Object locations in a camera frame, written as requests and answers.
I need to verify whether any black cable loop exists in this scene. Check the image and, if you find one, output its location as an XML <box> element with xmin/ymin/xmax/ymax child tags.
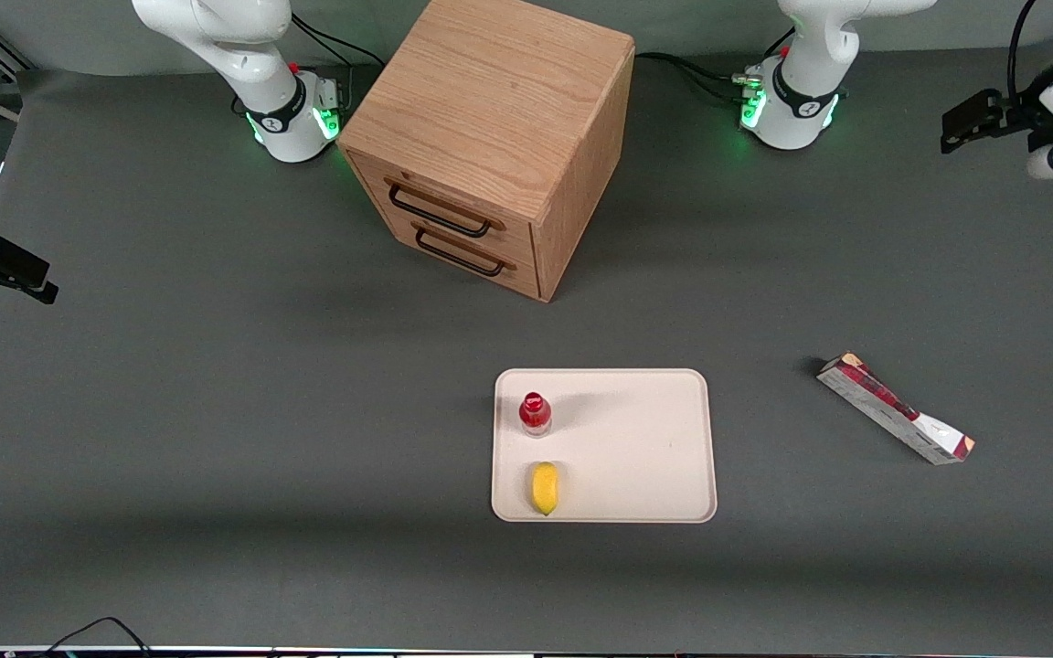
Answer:
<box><xmin>31</xmin><ymin>616</ymin><xmax>154</xmax><ymax>658</ymax></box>

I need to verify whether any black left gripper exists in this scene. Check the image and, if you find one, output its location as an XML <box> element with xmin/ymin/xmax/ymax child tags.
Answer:
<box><xmin>940</xmin><ymin>87</ymin><xmax>1053</xmax><ymax>154</ymax></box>

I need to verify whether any black left arm wrist cable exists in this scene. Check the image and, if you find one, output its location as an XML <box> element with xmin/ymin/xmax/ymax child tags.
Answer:
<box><xmin>1005</xmin><ymin>0</ymin><xmax>1042</xmax><ymax>103</ymax></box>

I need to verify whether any wooden drawer front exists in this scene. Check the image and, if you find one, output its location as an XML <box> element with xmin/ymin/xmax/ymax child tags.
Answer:
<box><xmin>388</xmin><ymin>215</ymin><xmax>542</xmax><ymax>302</ymax></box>
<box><xmin>347</xmin><ymin>149</ymin><xmax>538</xmax><ymax>268</ymax></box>

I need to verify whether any black left arm base cable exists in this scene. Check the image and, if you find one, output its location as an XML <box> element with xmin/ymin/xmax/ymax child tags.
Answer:
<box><xmin>633</xmin><ymin>50</ymin><xmax>772</xmax><ymax>103</ymax></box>

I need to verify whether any black right arm base cable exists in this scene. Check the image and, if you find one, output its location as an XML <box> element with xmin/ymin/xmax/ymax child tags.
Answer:
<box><xmin>290</xmin><ymin>13</ymin><xmax>388</xmax><ymax>70</ymax></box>

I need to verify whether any red cookie box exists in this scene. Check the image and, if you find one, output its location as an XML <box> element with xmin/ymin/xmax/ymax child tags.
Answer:
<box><xmin>816</xmin><ymin>352</ymin><xmax>977</xmax><ymax>466</ymax></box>

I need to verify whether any black arm base cable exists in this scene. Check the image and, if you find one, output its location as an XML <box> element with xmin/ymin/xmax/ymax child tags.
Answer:
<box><xmin>290</xmin><ymin>13</ymin><xmax>388</xmax><ymax>70</ymax></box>
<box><xmin>633</xmin><ymin>50</ymin><xmax>772</xmax><ymax>103</ymax></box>

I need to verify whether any wooden drawer cabinet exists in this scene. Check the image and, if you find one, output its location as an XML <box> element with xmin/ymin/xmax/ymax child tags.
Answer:
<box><xmin>335</xmin><ymin>0</ymin><xmax>636</xmax><ymax>303</ymax></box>

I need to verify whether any yellow lemon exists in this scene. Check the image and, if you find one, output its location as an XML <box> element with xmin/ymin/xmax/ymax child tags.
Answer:
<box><xmin>531</xmin><ymin>462</ymin><xmax>560</xmax><ymax>517</ymax></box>

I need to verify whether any black metal drawer handle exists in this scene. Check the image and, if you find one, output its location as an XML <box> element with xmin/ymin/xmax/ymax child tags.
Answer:
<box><xmin>413</xmin><ymin>228</ymin><xmax>507</xmax><ymax>279</ymax></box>
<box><xmin>386</xmin><ymin>182</ymin><xmax>495</xmax><ymax>240</ymax></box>

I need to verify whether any beige plastic tray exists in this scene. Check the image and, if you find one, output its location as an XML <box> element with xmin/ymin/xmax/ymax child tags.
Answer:
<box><xmin>491</xmin><ymin>367</ymin><xmax>718</xmax><ymax>525</ymax></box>

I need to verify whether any small red bottle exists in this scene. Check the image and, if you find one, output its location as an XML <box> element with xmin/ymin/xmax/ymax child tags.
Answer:
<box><xmin>518</xmin><ymin>391</ymin><xmax>553</xmax><ymax>439</ymax></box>

